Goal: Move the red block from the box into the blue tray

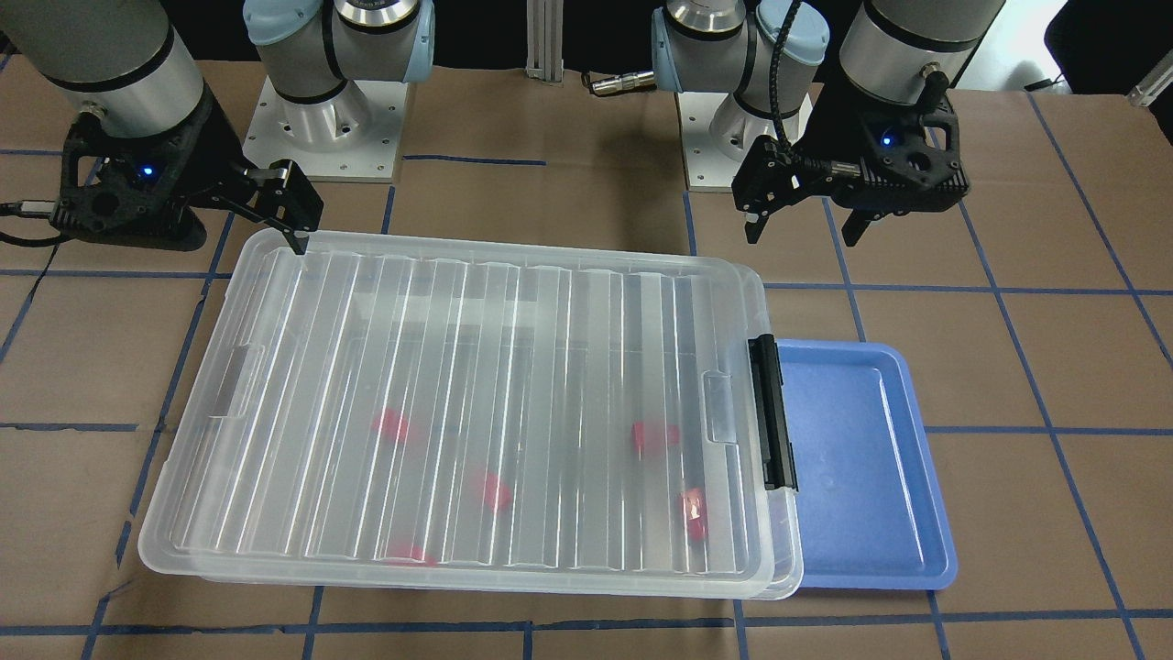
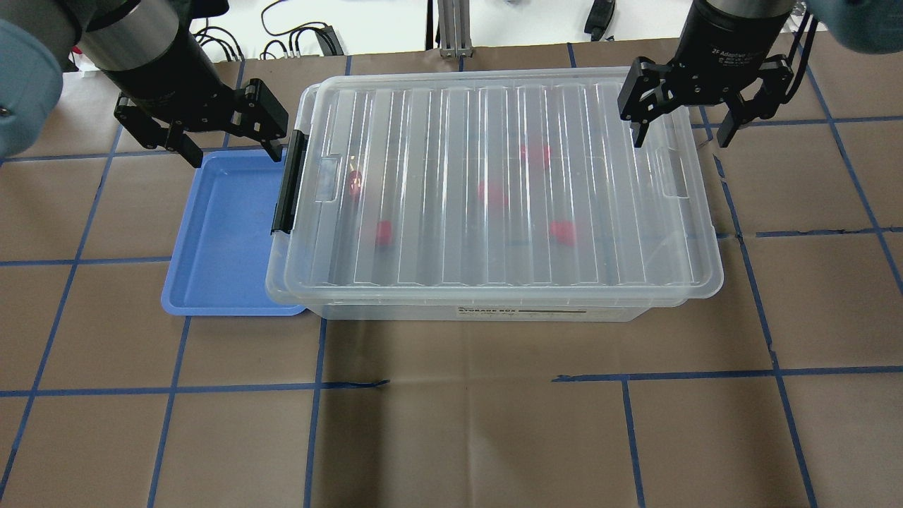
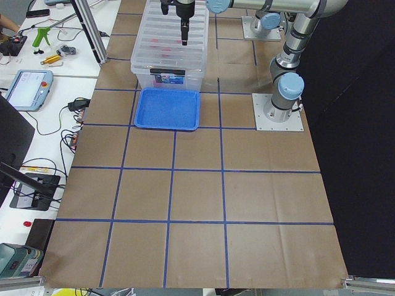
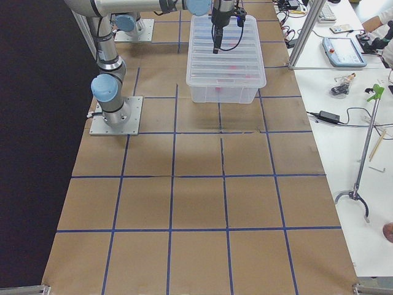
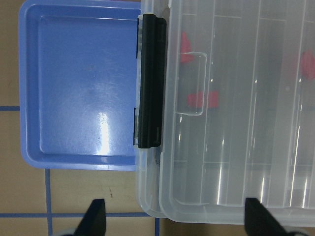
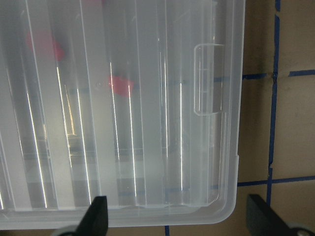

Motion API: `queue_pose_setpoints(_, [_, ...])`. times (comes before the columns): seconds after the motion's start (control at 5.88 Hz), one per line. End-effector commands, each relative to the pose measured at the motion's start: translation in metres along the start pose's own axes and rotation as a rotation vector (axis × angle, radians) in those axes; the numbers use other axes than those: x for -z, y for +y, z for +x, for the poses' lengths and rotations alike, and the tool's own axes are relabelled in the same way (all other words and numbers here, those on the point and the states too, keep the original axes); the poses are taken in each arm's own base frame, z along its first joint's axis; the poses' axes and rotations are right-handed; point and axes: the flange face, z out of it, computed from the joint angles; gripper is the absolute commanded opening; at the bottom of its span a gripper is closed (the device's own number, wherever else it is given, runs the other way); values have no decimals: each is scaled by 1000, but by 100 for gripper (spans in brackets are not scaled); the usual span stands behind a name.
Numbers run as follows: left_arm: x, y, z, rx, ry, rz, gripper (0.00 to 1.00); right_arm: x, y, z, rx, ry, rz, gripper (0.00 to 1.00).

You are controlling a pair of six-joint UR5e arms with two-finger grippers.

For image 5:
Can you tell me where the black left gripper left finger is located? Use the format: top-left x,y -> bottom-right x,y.
73,199 -> 106,236

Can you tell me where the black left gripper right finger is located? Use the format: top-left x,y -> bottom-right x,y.
245,198 -> 293,236

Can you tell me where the clear plastic box lid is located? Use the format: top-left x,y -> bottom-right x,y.
134,0 -> 315,227

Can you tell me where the blue plastic tray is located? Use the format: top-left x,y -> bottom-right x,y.
18,0 -> 141,171

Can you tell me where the black box latch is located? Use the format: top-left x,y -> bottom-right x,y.
138,14 -> 167,148

